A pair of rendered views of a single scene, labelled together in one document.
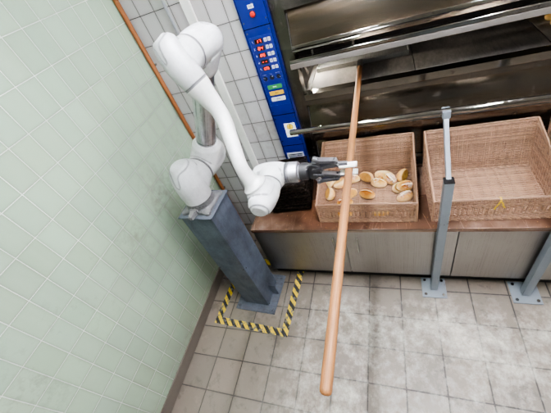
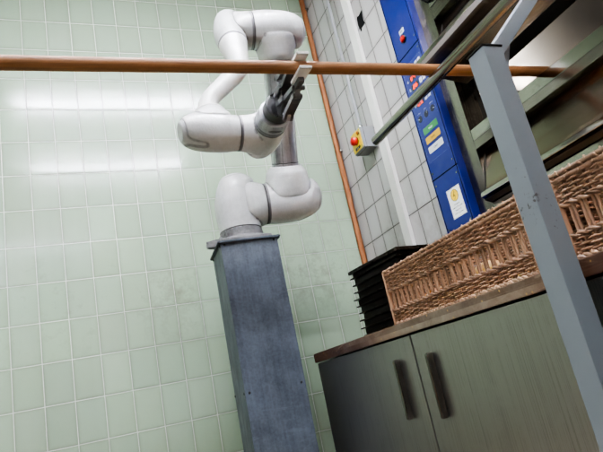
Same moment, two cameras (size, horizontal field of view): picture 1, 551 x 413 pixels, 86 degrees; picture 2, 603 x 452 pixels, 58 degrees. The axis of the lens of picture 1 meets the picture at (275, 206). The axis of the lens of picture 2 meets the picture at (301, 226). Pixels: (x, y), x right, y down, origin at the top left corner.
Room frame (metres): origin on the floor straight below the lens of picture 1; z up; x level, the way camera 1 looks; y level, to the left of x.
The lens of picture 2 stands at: (-0.04, -0.95, 0.48)
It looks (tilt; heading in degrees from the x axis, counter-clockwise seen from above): 16 degrees up; 37
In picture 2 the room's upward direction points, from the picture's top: 12 degrees counter-clockwise
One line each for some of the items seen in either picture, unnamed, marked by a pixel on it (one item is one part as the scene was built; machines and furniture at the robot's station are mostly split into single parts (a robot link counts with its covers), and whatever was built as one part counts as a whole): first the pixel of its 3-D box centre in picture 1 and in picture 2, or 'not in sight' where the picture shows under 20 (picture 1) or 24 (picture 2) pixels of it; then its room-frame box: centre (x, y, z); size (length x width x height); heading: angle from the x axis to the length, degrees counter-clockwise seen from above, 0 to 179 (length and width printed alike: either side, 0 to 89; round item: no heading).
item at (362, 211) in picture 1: (365, 178); (519, 237); (1.29, -0.57, 0.72); 0.56 x 0.49 x 0.28; 60
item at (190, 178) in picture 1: (188, 179); (239, 203); (1.32, 0.35, 1.17); 0.18 x 0.16 x 0.22; 143
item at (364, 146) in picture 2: not in sight; (363, 141); (1.94, 0.12, 1.46); 0.10 x 0.07 x 0.10; 61
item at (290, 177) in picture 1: (293, 172); (273, 117); (1.01, -0.13, 1.19); 0.09 x 0.06 x 0.09; 150
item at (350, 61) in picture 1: (362, 50); not in sight; (1.92, -0.92, 1.20); 0.55 x 0.36 x 0.03; 60
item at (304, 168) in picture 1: (310, 170); (280, 103); (0.97, -0.19, 1.19); 0.09 x 0.07 x 0.08; 60
